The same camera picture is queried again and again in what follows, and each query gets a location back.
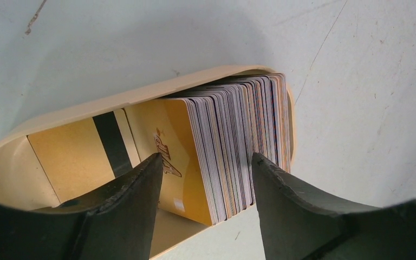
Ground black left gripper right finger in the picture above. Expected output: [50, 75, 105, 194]
[252, 153, 416, 259]

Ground stack of credit cards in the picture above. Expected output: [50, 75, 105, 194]
[125, 73, 291, 225]

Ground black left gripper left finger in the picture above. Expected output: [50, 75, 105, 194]
[0, 153, 163, 259]

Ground beige oval card tray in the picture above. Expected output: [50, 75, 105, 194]
[0, 66, 295, 259]

